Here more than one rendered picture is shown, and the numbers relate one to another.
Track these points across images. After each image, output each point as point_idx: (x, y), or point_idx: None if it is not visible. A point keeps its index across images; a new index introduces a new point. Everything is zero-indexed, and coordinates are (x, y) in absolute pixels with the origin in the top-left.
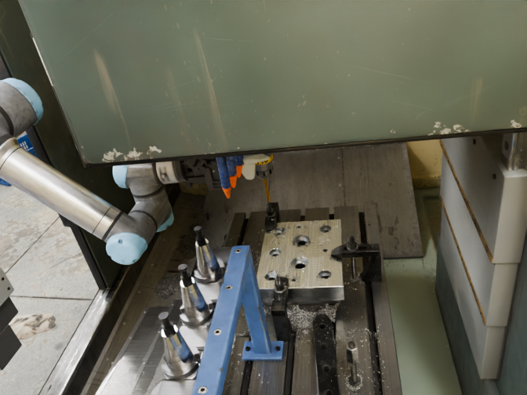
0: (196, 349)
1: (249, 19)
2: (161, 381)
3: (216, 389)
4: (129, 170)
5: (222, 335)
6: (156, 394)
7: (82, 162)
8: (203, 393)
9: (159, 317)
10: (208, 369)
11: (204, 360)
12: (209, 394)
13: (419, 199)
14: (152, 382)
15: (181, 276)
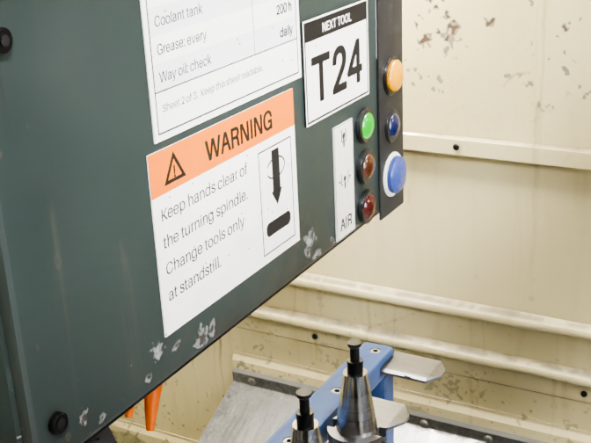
0: (329, 431)
1: None
2: (390, 423)
3: (319, 388)
4: None
5: (284, 434)
6: (399, 413)
7: (403, 192)
8: (337, 388)
9: (360, 341)
10: (321, 405)
11: (323, 414)
12: (329, 384)
13: None
14: None
15: (311, 412)
